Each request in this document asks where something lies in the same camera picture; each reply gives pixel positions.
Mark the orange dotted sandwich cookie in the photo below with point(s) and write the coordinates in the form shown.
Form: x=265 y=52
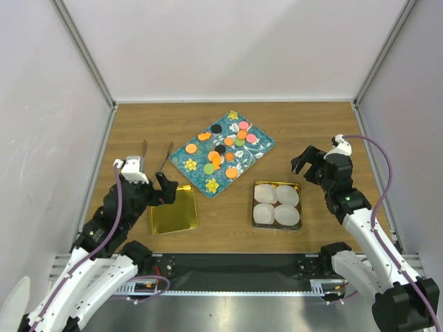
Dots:
x=212 y=155

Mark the small orange fish cookie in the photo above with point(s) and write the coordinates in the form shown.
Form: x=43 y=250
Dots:
x=204 y=136

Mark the teal floral tray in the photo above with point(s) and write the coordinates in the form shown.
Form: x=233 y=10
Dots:
x=192 y=165

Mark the orange dotted cookie lower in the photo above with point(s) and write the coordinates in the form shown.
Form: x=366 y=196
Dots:
x=231 y=173

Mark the metal tongs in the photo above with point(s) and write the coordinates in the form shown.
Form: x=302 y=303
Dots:
x=164 y=157

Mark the white paper cup bottom-left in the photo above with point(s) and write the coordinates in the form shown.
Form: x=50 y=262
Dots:
x=263 y=213

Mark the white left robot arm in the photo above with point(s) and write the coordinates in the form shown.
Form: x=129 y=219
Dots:
x=102 y=259

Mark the gold tin lid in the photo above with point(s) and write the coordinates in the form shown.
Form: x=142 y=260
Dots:
x=180 y=216

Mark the orange oval cookie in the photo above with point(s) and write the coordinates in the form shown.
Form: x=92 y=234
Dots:
x=242 y=134

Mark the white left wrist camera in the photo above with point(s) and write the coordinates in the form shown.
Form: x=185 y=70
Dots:
x=132 y=169

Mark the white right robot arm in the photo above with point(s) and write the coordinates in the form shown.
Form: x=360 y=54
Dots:
x=401 y=299

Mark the green round cookie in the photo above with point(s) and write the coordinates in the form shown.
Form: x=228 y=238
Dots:
x=209 y=168

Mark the pink cookie right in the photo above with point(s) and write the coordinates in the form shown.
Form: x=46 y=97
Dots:
x=251 y=138

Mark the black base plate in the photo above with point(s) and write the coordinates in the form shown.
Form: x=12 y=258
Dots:
x=235 y=271

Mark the white paper cup bottom-right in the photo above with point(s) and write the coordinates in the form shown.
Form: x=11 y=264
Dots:
x=286 y=215

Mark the gold cookie tin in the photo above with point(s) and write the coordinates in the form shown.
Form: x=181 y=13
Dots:
x=275 y=225

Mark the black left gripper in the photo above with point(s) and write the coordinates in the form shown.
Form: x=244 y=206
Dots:
x=166 y=195

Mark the orange swirl cookie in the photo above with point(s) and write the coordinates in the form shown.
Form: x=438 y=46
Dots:
x=229 y=156

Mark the black sandwich cookie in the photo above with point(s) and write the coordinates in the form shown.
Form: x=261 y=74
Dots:
x=221 y=149
x=216 y=129

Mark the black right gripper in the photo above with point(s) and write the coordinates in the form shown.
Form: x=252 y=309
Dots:
x=311 y=155

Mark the orange round cookie left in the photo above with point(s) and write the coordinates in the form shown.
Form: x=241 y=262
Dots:
x=191 y=148

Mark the white paper cup top-right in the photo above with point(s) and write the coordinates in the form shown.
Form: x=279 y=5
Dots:
x=287 y=195

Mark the white paper cup top-left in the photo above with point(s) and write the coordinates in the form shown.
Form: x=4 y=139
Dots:
x=265 y=193

